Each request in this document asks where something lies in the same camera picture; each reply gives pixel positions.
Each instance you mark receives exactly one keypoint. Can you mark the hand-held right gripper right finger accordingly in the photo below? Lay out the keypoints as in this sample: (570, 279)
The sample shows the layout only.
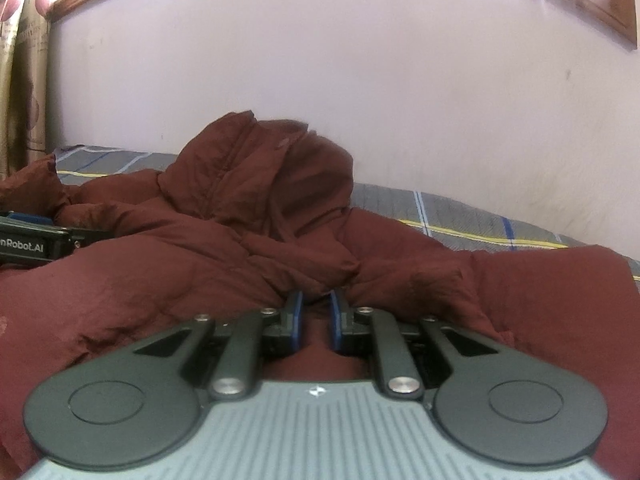
(334, 317)

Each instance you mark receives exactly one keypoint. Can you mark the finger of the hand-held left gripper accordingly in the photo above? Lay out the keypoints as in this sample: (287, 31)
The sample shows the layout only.
(87, 237)

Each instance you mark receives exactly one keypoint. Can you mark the grey plaid bed sheet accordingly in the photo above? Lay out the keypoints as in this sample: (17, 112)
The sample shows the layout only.
(450, 215)

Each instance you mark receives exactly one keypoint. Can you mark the maroon puffer jacket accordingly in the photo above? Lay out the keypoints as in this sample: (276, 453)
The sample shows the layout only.
(250, 210)

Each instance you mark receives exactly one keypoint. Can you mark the patterned curtain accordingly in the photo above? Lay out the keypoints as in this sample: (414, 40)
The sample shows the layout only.
(22, 85)

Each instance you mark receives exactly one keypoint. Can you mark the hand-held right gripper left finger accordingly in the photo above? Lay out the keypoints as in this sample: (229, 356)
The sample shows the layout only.
(297, 317)

